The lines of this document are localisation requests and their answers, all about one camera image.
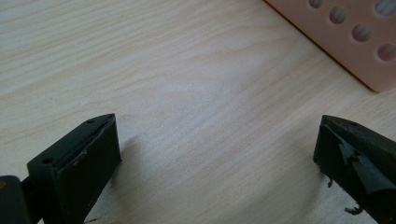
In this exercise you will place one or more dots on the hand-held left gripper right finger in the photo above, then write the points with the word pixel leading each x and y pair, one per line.
pixel 358 161

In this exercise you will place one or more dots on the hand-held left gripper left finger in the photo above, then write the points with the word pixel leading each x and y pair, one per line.
pixel 84 168

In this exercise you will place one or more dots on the pink perforated plastic basket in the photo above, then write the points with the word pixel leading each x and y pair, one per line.
pixel 348 53

